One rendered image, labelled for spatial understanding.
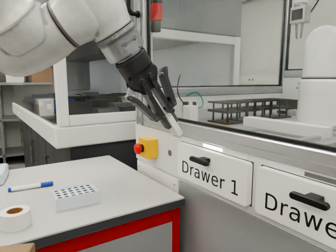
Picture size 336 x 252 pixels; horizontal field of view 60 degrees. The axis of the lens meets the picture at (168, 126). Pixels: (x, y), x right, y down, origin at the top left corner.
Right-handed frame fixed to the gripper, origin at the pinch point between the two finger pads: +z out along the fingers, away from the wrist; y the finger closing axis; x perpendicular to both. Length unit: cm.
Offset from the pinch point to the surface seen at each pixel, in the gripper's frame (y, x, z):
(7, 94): -15, 419, 5
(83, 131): -8, 80, 12
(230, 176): 2.3, -9.0, 17.4
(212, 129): 9.5, 0.0, 9.6
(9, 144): -59, 418, 64
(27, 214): -39.3, 15.6, -1.0
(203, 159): 2.0, -0.8, 13.7
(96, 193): -23.7, 20.2, 10.4
